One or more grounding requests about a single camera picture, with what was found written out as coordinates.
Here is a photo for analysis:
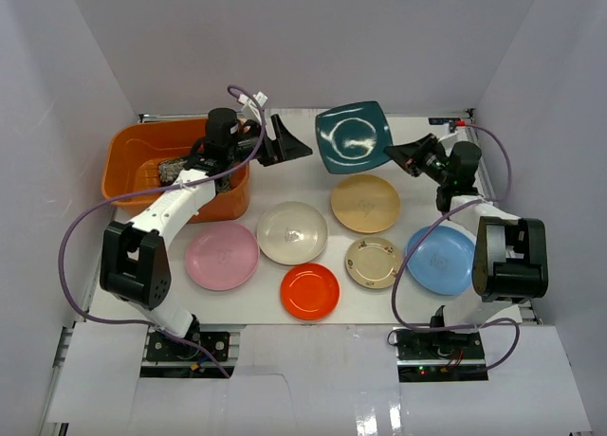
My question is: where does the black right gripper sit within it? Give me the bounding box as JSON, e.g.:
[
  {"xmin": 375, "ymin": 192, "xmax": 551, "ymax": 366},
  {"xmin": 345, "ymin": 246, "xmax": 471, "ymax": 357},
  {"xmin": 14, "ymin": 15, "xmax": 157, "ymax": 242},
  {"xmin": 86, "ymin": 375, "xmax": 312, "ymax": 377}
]
[{"xmin": 386, "ymin": 134, "xmax": 453, "ymax": 187}]

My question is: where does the dark teal square plate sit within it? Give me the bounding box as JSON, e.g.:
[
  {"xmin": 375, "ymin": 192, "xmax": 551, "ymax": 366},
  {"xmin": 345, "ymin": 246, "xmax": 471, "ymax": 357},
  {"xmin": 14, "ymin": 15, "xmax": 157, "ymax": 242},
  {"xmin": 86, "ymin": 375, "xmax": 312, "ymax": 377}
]
[{"xmin": 315, "ymin": 100, "xmax": 393, "ymax": 174}]

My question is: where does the black floral square plate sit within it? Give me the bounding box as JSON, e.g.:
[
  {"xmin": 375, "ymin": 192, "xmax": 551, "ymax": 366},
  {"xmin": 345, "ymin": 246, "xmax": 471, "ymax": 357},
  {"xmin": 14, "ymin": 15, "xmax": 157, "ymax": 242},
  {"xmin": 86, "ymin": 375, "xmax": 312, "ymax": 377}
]
[{"xmin": 157, "ymin": 157, "xmax": 231, "ymax": 193}]

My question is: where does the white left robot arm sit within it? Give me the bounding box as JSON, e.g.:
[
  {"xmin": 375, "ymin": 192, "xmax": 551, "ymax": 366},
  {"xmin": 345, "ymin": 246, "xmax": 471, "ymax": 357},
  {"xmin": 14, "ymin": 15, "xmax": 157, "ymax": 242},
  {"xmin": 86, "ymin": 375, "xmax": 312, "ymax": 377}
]
[{"xmin": 100, "ymin": 108, "xmax": 312, "ymax": 359}]

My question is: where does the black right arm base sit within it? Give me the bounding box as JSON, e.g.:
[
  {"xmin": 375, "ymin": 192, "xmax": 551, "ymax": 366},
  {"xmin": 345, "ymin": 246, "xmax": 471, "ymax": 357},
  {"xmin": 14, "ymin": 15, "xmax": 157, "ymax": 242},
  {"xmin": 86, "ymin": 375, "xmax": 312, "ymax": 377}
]
[{"xmin": 387, "ymin": 329, "xmax": 488, "ymax": 384}]

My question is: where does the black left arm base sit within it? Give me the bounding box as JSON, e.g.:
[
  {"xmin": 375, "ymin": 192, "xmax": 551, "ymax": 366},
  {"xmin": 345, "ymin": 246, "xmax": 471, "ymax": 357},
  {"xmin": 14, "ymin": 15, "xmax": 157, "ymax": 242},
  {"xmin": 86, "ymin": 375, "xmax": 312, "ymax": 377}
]
[{"xmin": 144, "ymin": 332, "xmax": 230, "ymax": 362}]

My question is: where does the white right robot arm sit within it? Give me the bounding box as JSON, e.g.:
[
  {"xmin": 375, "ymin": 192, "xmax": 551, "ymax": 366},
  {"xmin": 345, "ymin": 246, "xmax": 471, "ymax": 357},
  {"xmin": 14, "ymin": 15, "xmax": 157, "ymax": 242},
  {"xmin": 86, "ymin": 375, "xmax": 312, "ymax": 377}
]
[{"xmin": 384, "ymin": 134, "xmax": 549, "ymax": 359}]

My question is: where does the orange plastic bin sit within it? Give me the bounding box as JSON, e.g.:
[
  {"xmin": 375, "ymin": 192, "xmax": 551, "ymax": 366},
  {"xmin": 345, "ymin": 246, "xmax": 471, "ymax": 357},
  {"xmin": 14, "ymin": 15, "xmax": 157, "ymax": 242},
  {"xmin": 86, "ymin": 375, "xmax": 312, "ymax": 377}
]
[{"xmin": 101, "ymin": 118, "xmax": 250, "ymax": 224}]

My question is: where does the white paper sheet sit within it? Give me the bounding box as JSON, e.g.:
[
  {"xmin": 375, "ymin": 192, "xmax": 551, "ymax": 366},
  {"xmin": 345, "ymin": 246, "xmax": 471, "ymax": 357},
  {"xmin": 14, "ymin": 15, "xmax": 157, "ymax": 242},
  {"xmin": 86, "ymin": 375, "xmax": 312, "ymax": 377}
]
[{"xmin": 266, "ymin": 108, "xmax": 326, "ymax": 118}]

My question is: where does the small blue label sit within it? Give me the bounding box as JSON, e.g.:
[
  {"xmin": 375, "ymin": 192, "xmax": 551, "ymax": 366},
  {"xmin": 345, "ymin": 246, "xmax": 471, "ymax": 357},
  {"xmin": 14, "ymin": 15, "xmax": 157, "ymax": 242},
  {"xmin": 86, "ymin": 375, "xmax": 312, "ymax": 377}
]
[{"xmin": 428, "ymin": 118, "xmax": 459, "ymax": 126}]

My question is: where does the yellow round plate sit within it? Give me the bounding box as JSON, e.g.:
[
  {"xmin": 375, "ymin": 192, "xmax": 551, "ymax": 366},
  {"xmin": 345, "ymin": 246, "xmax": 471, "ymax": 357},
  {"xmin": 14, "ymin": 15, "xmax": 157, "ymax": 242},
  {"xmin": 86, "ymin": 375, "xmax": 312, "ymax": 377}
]
[{"xmin": 330, "ymin": 174, "xmax": 401, "ymax": 234}]

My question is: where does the cream round plate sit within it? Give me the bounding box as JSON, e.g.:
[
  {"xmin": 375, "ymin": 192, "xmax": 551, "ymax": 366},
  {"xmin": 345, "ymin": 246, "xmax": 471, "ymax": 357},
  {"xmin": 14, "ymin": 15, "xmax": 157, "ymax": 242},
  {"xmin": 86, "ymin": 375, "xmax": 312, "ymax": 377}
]
[{"xmin": 256, "ymin": 201, "xmax": 329, "ymax": 265}]

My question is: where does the blue round plate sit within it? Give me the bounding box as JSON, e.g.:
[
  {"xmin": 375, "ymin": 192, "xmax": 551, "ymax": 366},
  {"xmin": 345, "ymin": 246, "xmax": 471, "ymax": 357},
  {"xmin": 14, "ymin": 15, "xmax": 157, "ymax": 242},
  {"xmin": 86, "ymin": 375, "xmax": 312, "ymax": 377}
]
[{"xmin": 407, "ymin": 226, "xmax": 475, "ymax": 297}]

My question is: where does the beige floral small plate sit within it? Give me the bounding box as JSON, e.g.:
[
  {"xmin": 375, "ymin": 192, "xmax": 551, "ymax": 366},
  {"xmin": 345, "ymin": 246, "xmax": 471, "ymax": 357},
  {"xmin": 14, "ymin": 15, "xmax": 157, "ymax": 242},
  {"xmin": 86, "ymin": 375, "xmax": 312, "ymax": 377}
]
[{"xmin": 345, "ymin": 236, "xmax": 403, "ymax": 290}]

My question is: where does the pink round plate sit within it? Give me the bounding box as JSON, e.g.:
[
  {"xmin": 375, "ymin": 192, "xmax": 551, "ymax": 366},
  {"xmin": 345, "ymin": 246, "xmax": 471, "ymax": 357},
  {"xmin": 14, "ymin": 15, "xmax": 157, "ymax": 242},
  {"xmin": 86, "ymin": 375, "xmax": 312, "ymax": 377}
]
[{"xmin": 185, "ymin": 222, "xmax": 260, "ymax": 292}]

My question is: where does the orange round plate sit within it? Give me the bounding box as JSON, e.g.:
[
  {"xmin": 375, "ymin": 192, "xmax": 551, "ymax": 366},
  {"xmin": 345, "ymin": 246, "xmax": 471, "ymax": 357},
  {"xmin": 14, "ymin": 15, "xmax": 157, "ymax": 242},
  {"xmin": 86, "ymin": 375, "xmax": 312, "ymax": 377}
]
[{"xmin": 280, "ymin": 263, "xmax": 340, "ymax": 321}]

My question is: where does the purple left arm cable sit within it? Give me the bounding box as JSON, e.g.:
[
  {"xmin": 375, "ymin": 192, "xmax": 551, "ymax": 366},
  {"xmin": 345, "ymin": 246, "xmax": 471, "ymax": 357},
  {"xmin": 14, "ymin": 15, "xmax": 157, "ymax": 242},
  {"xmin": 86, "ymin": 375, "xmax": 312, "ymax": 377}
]
[{"xmin": 57, "ymin": 84, "xmax": 267, "ymax": 378}]

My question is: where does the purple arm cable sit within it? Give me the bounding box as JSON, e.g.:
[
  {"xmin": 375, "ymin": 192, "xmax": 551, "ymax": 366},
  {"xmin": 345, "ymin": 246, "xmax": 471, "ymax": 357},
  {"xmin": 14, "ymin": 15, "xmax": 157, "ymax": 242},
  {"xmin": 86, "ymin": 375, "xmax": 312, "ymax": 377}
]
[
  {"xmin": 57, "ymin": 84, "xmax": 267, "ymax": 378},
  {"xmin": 391, "ymin": 120, "xmax": 521, "ymax": 372}
]

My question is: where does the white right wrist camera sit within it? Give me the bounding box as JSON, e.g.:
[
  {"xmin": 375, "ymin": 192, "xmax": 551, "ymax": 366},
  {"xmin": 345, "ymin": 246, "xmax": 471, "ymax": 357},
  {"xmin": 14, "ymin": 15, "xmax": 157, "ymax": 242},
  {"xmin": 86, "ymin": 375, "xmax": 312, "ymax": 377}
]
[{"xmin": 438, "ymin": 119, "xmax": 467, "ymax": 150}]

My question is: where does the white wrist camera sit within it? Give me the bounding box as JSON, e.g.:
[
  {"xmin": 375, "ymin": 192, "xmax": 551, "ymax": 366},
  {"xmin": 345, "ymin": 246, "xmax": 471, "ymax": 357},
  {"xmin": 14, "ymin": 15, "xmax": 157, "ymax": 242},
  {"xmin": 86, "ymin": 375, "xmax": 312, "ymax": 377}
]
[
  {"xmin": 438, "ymin": 119, "xmax": 467, "ymax": 150},
  {"xmin": 237, "ymin": 91, "xmax": 267, "ymax": 123}
]

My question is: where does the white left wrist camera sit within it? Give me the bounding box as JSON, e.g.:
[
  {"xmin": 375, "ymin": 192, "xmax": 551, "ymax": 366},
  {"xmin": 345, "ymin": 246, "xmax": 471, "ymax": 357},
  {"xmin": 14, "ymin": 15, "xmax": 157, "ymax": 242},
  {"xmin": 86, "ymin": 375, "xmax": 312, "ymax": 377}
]
[{"xmin": 237, "ymin": 91, "xmax": 267, "ymax": 123}]

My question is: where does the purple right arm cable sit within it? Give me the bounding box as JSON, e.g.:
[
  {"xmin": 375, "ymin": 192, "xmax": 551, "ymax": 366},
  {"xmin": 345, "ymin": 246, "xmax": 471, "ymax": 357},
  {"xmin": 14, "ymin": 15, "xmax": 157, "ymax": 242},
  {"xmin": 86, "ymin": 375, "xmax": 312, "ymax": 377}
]
[{"xmin": 391, "ymin": 120, "xmax": 521, "ymax": 372}]

